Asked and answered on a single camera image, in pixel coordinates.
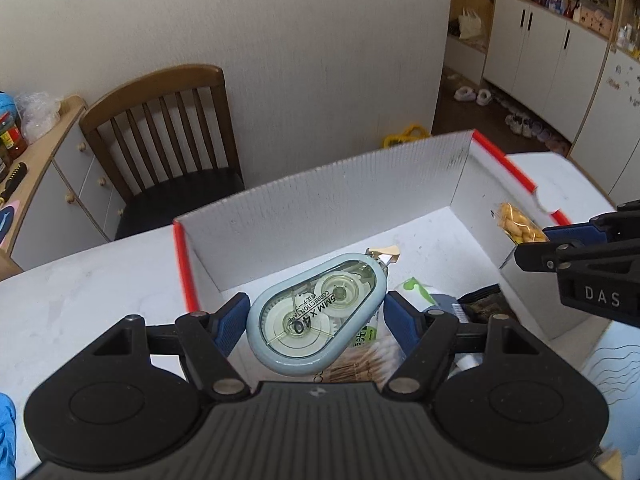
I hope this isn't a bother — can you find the white wooden storage unit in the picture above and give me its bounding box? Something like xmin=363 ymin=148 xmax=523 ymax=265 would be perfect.
xmin=445 ymin=0 xmax=640 ymax=196

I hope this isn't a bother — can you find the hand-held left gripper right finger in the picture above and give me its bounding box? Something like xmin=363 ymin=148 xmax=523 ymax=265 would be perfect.
xmin=384 ymin=290 xmax=543 ymax=402

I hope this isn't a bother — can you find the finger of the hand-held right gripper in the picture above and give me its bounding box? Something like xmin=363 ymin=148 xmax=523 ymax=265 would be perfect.
xmin=515 ymin=234 xmax=640 ymax=273
xmin=542 ymin=202 xmax=640 ymax=243

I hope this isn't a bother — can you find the blue glove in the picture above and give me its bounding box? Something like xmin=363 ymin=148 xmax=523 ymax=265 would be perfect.
xmin=0 ymin=392 xmax=18 ymax=480

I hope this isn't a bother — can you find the white tote bag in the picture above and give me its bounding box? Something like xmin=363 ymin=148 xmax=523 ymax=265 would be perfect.
xmin=457 ymin=8 xmax=483 ymax=40

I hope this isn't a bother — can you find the light blue correction tape dispenser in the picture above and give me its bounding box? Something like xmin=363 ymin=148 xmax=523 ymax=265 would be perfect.
xmin=246 ymin=244 xmax=401 ymax=376

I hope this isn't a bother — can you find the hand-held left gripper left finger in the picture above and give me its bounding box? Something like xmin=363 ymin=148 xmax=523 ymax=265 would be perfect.
xmin=92 ymin=292 xmax=251 ymax=402

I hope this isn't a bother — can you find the blue grey snack packet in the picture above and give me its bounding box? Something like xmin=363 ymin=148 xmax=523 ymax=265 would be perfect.
xmin=390 ymin=276 xmax=481 ymax=376

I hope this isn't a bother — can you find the black snack packet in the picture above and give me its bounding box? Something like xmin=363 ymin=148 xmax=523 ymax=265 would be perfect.
xmin=457 ymin=284 xmax=511 ymax=325

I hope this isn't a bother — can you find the black yellow screwdriver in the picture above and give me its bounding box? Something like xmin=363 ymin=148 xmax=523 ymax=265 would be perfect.
xmin=0 ymin=161 xmax=28 ymax=206

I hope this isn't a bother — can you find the wooden topped side cabinet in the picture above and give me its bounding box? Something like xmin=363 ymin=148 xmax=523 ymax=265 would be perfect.
xmin=0 ymin=95 xmax=126 ymax=281

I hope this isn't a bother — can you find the clear packet of peanuts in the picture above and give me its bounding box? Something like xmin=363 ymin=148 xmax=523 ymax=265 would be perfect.
xmin=492 ymin=202 xmax=548 ymax=246

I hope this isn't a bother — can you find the row of slippers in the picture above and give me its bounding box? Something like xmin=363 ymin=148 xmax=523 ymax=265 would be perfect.
xmin=452 ymin=85 xmax=571 ymax=156

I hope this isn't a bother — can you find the clear plastic bag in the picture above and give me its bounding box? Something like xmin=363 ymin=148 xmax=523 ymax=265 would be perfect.
xmin=14 ymin=91 xmax=63 ymax=145

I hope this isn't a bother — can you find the bag of cotton swabs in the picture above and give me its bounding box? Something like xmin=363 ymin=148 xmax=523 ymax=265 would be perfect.
xmin=312 ymin=342 xmax=406 ymax=386

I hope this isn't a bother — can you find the dark wooden slatted chair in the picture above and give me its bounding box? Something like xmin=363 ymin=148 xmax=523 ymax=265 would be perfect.
xmin=79 ymin=64 xmax=246 ymax=241

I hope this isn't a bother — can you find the red cardboard box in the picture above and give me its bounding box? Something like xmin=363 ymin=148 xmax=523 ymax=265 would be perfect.
xmin=172 ymin=129 xmax=618 ymax=361

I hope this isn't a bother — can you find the red label sauce jar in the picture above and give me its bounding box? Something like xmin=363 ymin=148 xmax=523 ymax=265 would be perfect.
xmin=0 ymin=110 xmax=28 ymax=161

